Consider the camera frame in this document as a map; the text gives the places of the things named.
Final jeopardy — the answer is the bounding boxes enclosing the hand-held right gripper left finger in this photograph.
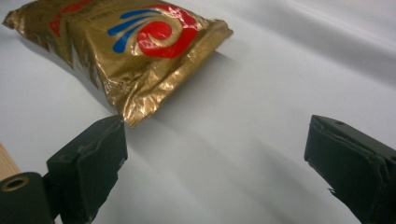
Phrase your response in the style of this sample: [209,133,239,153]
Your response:
[46,114,129,224]

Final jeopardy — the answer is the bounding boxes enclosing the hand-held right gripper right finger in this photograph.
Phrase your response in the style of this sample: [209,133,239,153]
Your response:
[304,114,396,224]

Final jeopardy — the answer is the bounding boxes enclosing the gold foil snack packet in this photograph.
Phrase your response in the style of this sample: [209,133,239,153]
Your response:
[2,0,234,129]

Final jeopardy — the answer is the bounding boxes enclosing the wooden table edge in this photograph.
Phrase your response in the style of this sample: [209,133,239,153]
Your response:
[0,142,21,182]

